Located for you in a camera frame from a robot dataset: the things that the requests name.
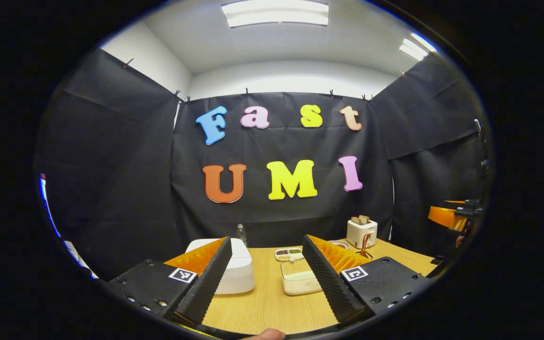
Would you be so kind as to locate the black backdrop cloth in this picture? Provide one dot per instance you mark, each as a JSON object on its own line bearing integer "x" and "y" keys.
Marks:
{"x": 135, "y": 179}

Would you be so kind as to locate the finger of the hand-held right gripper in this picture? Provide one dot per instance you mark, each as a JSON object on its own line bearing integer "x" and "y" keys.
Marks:
{"x": 444, "y": 217}

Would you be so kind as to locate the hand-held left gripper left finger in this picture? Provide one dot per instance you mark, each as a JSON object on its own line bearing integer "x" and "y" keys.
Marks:
{"x": 208, "y": 283}

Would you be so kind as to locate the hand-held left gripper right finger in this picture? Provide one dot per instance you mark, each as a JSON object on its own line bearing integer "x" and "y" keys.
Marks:
{"x": 326, "y": 283}

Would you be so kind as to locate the white round plate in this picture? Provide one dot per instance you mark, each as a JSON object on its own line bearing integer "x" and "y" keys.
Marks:
{"x": 340, "y": 244}

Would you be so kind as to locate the clear plastic water bottle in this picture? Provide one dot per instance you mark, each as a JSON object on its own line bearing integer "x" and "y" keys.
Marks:
{"x": 241, "y": 233}

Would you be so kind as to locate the white equipment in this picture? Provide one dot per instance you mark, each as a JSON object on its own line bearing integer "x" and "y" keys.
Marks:
{"x": 80, "y": 259}

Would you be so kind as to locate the large ceiling light panel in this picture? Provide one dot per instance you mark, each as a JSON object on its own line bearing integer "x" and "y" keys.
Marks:
{"x": 274, "y": 13}

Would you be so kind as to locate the white toaster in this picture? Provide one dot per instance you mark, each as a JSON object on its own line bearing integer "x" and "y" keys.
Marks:
{"x": 359, "y": 233}

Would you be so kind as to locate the toast slice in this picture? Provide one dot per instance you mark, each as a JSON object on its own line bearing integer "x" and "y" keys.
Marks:
{"x": 355, "y": 220}
{"x": 364, "y": 219}

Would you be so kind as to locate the bright monitor screen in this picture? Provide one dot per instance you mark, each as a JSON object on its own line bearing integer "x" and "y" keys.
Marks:
{"x": 47, "y": 203}

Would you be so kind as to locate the white rice cooker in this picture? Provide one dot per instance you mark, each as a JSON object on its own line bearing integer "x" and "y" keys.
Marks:
{"x": 239, "y": 274}

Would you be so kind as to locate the clear box of white rice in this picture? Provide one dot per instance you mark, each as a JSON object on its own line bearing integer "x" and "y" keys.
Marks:
{"x": 298, "y": 283}

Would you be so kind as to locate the white divided grain dish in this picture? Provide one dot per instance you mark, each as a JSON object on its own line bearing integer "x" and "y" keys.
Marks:
{"x": 288, "y": 254}

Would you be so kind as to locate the small ceiling light panel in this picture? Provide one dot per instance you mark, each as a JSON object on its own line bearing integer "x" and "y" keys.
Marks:
{"x": 416, "y": 47}

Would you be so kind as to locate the brown wooden spoon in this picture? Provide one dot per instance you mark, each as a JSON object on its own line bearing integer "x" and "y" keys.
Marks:
{"x": 364, "y": 243}

